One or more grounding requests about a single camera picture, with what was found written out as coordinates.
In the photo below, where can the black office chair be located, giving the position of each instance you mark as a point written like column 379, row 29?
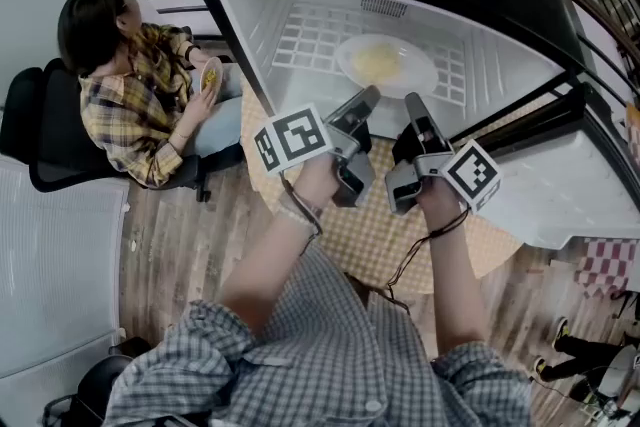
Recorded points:
column 55, row 150

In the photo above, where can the white wire fridge shelf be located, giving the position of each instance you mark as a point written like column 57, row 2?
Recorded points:
column 305, row 40

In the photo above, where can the yellow noodle food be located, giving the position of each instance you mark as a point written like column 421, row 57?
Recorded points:
column 376, row 61

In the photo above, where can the grey checked shirt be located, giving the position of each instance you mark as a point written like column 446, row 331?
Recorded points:
column 320, row 355

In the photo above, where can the person's right hand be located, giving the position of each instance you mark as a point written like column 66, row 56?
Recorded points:
column 442, row 202

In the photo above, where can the person's left hand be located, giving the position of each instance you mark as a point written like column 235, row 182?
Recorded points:
column 315, row 182

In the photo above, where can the white ribbed cabinet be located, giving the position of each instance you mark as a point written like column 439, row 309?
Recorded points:
column 55, row 255

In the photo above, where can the black round stool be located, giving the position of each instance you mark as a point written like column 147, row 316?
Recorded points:
column 100, row 380

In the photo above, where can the white bowl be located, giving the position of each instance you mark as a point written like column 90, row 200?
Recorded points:
column 211, row 76

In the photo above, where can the person's left forearm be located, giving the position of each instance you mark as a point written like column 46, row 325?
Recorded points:
column 270, row 275

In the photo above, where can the white round plate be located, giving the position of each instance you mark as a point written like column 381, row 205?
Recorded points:
column 420, row 70

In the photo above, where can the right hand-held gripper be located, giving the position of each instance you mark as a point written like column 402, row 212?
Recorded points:
column 472, row 175

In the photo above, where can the red checked tablecloth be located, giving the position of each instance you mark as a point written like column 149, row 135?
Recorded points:
column 607, row 265

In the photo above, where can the person's right forearm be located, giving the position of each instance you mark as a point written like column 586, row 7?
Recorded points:
column 457, row 285

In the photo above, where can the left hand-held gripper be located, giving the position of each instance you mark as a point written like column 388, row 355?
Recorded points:
column 300, row 137

